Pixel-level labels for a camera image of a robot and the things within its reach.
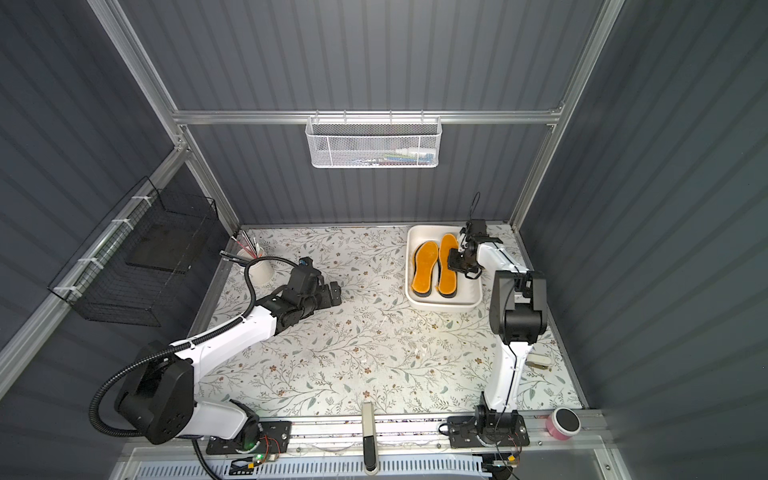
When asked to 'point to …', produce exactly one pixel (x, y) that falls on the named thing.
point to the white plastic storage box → (469, 291)
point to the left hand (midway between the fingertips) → (332, 293)
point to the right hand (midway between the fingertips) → (457, 264)
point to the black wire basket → (137, 257)
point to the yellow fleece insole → (425, 255)
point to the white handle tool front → (369, 440)
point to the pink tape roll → (563, 423)
